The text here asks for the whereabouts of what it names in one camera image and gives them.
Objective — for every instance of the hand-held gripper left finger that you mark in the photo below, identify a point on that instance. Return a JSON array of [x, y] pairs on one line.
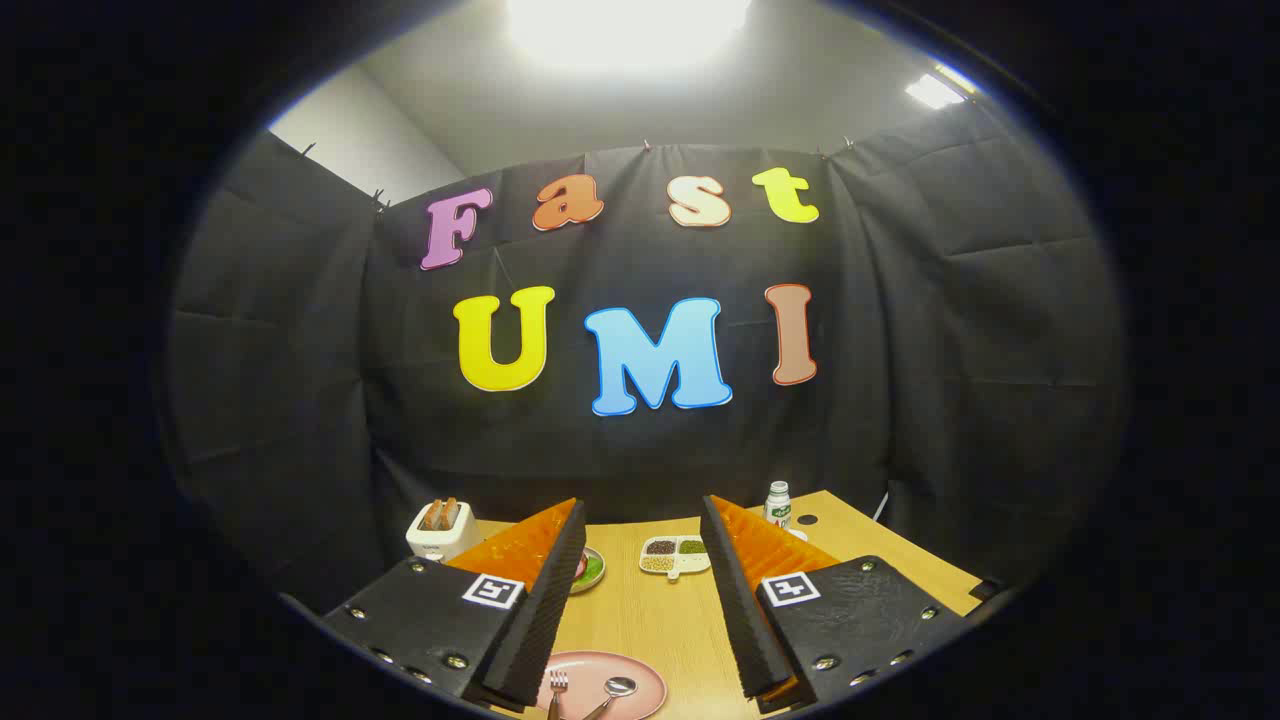
[[545, 620]]

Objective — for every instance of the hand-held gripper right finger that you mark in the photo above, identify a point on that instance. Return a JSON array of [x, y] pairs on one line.
[[735, 600]]

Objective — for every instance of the white divided bean dish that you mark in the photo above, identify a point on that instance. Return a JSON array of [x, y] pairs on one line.
[[675, 573]]

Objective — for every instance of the green lettuce leaf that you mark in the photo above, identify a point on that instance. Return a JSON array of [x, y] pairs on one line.
[[593, 570]]

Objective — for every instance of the white oval food dish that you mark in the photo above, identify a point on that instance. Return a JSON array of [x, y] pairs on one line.
[[601, 577]]

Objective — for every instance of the white bottle green cap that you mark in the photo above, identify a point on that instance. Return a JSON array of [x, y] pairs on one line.
[[778, 510]]

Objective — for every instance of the pink round plate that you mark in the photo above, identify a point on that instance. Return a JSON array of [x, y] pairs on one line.
[[640, 690]]

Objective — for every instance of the white toaster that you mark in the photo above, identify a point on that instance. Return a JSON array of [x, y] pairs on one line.
[[445, 542]]

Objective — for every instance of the brown toast slice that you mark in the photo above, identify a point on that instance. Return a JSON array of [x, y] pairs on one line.
[[450, 512], [432, 515]]

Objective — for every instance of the small ceiling light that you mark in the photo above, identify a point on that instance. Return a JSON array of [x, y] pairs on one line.
[[932, 92]]

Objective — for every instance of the large ceiling light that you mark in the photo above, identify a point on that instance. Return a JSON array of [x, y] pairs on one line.
[[630, 25]]

